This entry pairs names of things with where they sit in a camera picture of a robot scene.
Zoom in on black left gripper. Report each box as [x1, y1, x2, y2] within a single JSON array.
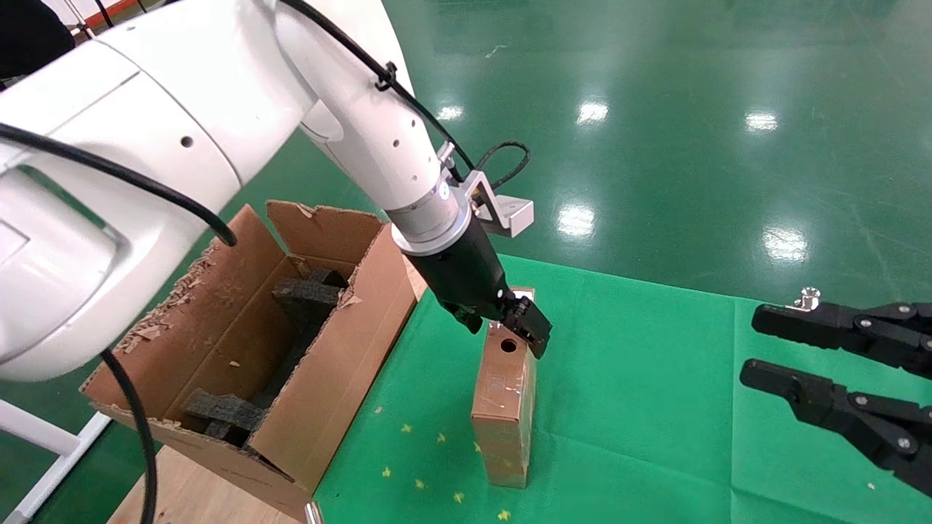
[[399, 215, 552, 360]]

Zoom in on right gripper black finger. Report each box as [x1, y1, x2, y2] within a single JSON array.
[[751, 302, 932, 379], [740, 358, 932, 499]]

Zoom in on small taped cardboard box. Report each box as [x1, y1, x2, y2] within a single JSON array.
[[470, 286, 538, 490]]

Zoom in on large open cardboard carton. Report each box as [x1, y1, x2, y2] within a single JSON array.
[[79, 200, 430, 521]]

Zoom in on green table cloth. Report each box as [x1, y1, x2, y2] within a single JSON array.
[[313, 255, 932, 524]]

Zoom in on black foam packing insert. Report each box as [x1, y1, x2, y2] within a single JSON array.
[[181, 268, 352, 446]]

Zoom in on person in black clothes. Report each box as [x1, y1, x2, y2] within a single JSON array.
[[0, 0, 76, 79]]

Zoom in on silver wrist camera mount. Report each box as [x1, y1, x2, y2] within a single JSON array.
[[460, 170, 534, 239]]

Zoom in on white table frame leg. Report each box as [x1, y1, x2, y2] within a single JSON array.
[[0, 399, 110, 524]]

